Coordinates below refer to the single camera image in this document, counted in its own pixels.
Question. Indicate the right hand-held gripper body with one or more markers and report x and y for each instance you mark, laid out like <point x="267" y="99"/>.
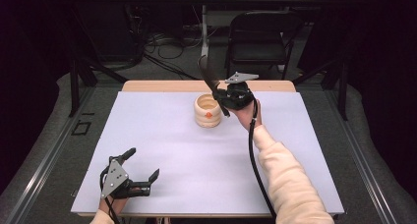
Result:
<point x="237" y="94"/>

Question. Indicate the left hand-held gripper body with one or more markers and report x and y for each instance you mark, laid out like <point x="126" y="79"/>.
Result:
<point x="114" y="179"/>

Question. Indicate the cream ribbed holder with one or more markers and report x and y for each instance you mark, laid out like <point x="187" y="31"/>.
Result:
<point x="208" y="116"/>

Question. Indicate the black spatula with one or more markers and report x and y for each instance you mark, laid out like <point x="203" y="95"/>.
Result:
<point x="206" y="71"/>

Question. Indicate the person's left hand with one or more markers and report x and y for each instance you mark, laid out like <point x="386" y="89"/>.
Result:
<point x="114" y="204"/>

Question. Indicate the person's right hand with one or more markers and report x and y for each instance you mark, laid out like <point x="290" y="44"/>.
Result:
<point x="247" y="117"/>

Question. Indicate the white table mat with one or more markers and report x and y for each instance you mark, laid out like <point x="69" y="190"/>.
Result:
<point x="183" y="158"/>

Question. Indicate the black folding chair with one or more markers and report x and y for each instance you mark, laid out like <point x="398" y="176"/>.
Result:
<point x="257" y="52"/>

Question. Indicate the wooden table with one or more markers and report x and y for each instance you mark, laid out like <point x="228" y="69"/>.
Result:
<point x="157" y="85"/>

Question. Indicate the grey floor rail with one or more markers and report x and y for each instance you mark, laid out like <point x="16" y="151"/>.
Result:
<point x="360" y="161"/>
<point x="42" y="161"/>

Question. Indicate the black metal stand frame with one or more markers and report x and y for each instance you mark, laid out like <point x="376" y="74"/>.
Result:
<point x="342" y="86"/>
<point x="74" y="86"/>

